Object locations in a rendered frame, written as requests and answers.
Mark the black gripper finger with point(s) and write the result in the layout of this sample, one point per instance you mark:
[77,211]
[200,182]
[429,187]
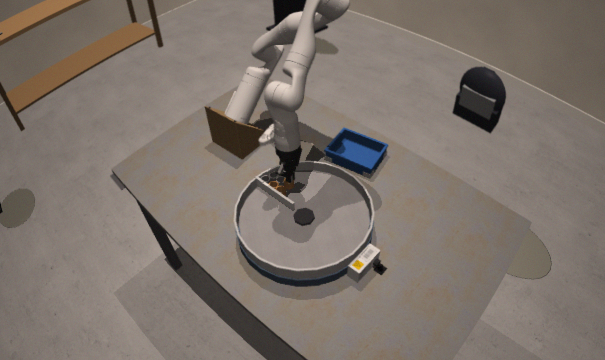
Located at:
[296,162]
[286,172]

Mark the blue crate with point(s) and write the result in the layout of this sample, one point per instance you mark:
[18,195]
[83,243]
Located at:
[358,147]

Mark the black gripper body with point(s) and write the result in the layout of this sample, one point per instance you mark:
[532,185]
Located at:
[287,156]

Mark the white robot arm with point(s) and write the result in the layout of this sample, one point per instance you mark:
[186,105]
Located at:
[287,98]

